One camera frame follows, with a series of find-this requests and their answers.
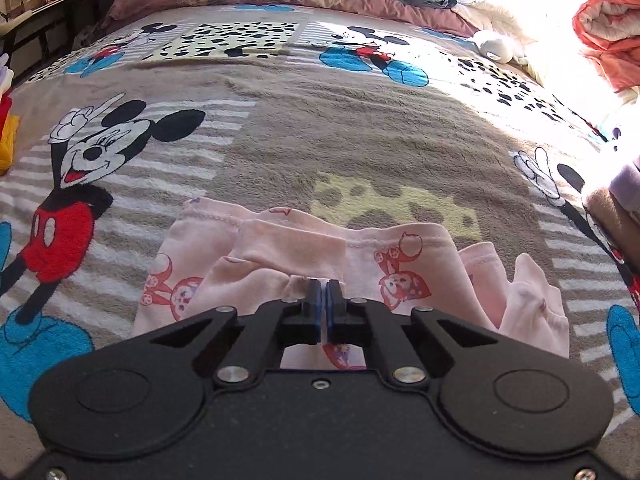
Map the cartoon mouse printed blanket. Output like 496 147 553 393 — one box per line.
0 4 640 480

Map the red yellow cloth stack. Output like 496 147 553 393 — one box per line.
0 52 21 173

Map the dark desk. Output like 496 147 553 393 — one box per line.
0 0 143 86

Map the pink fox printed garment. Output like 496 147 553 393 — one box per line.
131 197 571 371

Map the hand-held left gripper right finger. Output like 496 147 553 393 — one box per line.
325 280 493 389

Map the white plush toy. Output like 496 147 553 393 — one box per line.
472 30 526 65

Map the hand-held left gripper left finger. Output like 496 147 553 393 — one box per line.
150 279 323 387

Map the orange quilt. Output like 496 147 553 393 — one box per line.
572 0 640 93

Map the cream quilt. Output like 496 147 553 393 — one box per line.
452 0 640 91

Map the brown folded cloth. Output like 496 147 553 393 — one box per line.
582 187 640 271

